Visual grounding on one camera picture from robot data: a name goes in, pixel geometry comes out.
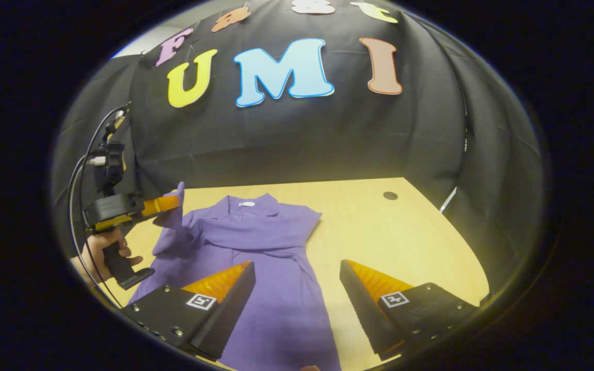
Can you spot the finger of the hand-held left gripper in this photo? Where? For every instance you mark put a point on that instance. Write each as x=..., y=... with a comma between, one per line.
x=160, y=205

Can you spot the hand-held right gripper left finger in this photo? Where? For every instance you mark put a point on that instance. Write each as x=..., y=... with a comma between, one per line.
x=230, y=309

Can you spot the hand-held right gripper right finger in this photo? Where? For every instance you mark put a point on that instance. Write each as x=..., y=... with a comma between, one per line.
x=364, y=314

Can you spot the purple button shirt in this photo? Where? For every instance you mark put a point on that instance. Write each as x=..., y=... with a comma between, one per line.
x=276, y=309

